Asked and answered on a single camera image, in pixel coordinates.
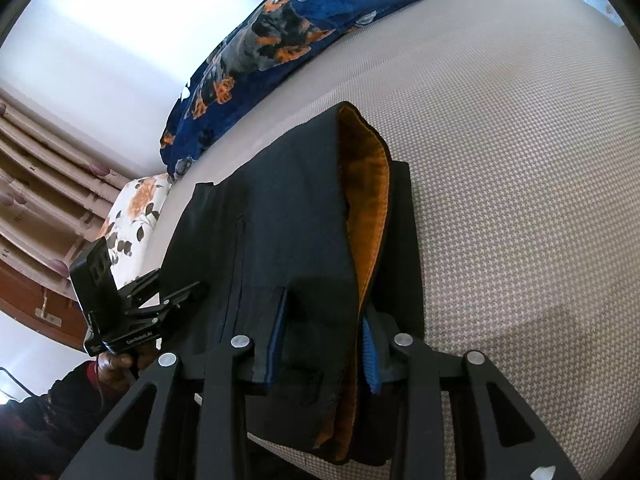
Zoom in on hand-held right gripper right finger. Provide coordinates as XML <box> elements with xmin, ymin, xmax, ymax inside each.
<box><xmin>361</xmin><ymin>310</ymin><xmax>583</xmax><ymax>480</ymax></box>

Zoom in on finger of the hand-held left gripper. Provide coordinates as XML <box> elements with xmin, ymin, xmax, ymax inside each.
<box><xmin>117</xmin><ymin>267</ymin><xmax>163</xmax><ymax>303</ymax></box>
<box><xmin>142</xmin><ymin>281</ymin><xmax>208</xmax><ymax>320</ymax></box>

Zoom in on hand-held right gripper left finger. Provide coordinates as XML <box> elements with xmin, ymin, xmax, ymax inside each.
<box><xmin>60</xmin><ymin>287</ymin><xmax>291</xmax><ymax>480</ymax></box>

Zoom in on blue dog printed blanket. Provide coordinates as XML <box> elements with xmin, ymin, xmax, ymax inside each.
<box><xmin>160</xmin><ymin>0</ymin><xmax>471</xmax><ymax>183</ymax></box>

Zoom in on brown wooden bed frame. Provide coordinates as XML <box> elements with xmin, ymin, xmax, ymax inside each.
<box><xmin>0</xmin><ymin>265</ymin><xmax>96</xmax><ymax>358</ymax></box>

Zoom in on white floral pillow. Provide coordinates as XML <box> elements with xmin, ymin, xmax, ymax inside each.
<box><xmin>97</xmin><ymin>172</ymin><xmax>173</xmax><ymax>286</ymax></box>

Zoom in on beige patterned curtain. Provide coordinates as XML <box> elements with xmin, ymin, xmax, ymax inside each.
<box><xmin>0</xmin><ymin>87</ymin><xmax>133</xmax><ymax>286</ymax></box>

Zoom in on person's left hand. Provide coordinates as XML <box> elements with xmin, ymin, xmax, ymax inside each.
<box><xmin>95</xmin><ymin>347</ymin><xmax>156</xmax><ymax>396</ymax></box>

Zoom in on person's left forearm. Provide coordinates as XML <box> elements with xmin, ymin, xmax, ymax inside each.
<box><xmin>0</xmin><ymin>360</ymin><xmax>131</xmax><ymax>480</ymax></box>

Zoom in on black pants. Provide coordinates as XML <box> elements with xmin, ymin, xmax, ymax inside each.
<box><xmin>160</xmin><ymin>101</ymin><xmax>426</xmax><ymax>466</ymax></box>

